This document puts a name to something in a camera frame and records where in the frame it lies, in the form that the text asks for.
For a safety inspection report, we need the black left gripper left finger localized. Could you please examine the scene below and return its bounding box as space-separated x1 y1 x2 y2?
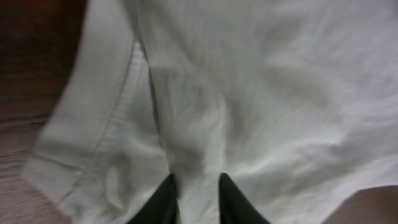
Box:
127 174 178 224

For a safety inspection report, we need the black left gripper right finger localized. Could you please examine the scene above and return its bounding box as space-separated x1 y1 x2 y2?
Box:
218 173 271 224

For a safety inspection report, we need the white t-shirt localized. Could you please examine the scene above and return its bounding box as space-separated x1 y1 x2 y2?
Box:
23 0 397 223

